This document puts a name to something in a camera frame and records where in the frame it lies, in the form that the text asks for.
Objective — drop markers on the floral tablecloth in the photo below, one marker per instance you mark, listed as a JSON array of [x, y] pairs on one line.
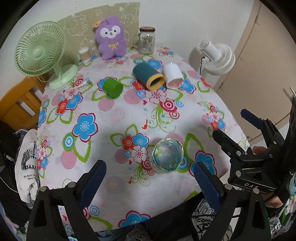
[[111, 111]]

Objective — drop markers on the green desk fan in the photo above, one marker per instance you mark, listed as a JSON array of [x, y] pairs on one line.
[[39, 49]]

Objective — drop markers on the cotton swab container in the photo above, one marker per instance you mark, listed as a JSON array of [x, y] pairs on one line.
[[84, 55]]

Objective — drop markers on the wooden chair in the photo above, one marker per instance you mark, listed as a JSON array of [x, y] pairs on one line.
[[13, 97]]

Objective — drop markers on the white fan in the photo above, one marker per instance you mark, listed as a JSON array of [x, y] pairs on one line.
[[217, 54]]

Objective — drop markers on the clear glass cup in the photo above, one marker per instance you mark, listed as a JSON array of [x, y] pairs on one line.
[[161, 163]]

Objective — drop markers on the white cup with pink inside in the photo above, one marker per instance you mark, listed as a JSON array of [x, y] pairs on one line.
[[171, 71]]

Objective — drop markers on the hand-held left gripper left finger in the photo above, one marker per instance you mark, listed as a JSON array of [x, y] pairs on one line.
[[92, 183]]

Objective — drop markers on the green cup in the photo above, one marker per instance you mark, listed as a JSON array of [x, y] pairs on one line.
[[111, 87]]

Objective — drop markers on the glass jar with lid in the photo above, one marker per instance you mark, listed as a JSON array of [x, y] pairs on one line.
[[147, 41]]

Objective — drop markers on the small clear glass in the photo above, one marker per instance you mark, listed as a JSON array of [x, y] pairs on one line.
[[136, 40]]

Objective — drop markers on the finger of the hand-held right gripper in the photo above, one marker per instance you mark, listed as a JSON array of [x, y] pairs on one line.
[[225, 141], [252, 118]]

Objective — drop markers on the white printed cloth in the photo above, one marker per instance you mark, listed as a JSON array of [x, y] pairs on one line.
[[25, 162]]

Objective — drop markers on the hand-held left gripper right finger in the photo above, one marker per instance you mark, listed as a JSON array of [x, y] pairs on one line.
[[207, 185]]

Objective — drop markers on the beige door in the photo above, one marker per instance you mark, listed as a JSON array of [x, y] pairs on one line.
[[261, 69]]

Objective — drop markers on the black white printed pants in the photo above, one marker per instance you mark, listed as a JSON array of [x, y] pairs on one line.
[[278, 226]]

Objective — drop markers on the teal cup with yellow rim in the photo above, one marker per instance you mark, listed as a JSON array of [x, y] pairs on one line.
[[143, 73]]

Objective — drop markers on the black garment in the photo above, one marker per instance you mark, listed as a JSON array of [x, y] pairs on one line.
[[7, 185]]

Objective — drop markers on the person's right hand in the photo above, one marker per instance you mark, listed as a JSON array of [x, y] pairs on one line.
[[274, 202]]

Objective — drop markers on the purple plush toy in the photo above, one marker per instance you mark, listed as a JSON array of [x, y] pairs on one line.
[[111, 44]]

